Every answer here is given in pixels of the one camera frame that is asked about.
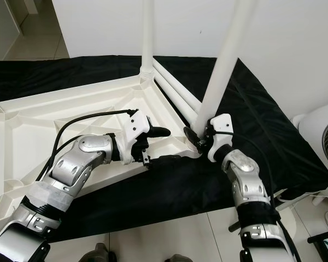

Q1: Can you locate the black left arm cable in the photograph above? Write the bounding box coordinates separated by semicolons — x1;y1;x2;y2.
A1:
50;108;138;182

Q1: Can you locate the black table cloth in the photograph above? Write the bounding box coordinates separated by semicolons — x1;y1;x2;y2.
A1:
0;55;328;241

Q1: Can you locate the white plastic table top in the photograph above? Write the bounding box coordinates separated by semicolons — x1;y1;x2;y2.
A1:
0;74;203;230

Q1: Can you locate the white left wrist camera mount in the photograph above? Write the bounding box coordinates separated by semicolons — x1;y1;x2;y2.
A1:
122;109;152;163

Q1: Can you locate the black metal frame bar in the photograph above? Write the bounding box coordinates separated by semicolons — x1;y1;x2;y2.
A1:
228;218;244;233

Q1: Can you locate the white plastic table leg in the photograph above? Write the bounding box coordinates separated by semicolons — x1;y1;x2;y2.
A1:
139;0;156;82
154;57;203;112
153;68;197;121
194;0;261;134

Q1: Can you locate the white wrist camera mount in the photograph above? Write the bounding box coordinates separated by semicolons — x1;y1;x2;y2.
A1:
208;113;235;163
122;109;152;163

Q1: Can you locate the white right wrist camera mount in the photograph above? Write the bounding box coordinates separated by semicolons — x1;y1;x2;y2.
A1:
208;113;235;163

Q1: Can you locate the grey robot right leg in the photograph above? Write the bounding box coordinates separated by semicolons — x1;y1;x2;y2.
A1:
167;253;193;262

